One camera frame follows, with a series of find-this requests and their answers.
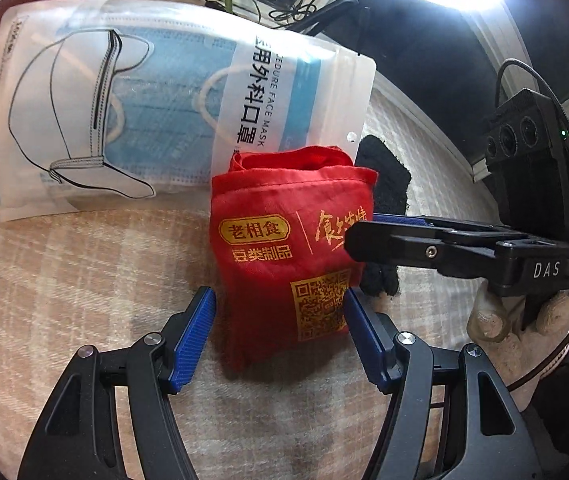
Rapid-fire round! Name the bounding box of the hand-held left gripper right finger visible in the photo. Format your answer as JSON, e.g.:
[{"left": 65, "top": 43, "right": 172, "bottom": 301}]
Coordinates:
[{"left": 343, "top": 286, "right": 540, "bottom": 480}]

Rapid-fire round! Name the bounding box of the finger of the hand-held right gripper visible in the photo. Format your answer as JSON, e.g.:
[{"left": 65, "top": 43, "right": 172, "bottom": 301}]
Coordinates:
[
  {"left": 343, "top": 219, "right": 508, "bottom": 277},
  {"left": 371, "top": 213, "right": 535, "bottom": 242}
]

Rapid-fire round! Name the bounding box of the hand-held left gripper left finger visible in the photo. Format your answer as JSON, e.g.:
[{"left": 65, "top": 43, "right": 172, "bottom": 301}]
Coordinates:
[{"left": 17, "top": 286, "right": 216, "bottom": 480}]

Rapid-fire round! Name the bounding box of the black knit glove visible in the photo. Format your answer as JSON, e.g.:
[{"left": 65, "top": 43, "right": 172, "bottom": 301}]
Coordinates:
[{"left": 353, "top": 134, "right": 413, "bottom": 299}]

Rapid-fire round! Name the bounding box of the red cloth bag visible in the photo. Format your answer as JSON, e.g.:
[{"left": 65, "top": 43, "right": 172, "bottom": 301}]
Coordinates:
[{"left": 209, "top": 145, "right": 380, "bottom": 374}]

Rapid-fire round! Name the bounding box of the person's right hand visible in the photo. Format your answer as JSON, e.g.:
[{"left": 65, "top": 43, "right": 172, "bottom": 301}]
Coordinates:
[{"left": 466, "top": 280, "right": 569, "bottom": 413}]

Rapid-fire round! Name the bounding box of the checked beige mat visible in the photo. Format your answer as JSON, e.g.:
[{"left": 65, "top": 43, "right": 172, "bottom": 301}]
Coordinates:
[{"left": 0, "top": 0, "right": 515, "bottom": 480}]

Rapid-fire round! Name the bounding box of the blue face mask pack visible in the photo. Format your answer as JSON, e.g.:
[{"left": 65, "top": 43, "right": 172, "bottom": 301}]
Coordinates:
[{"left": 0, "top": 0, "right": 378, "bottom": 224}]

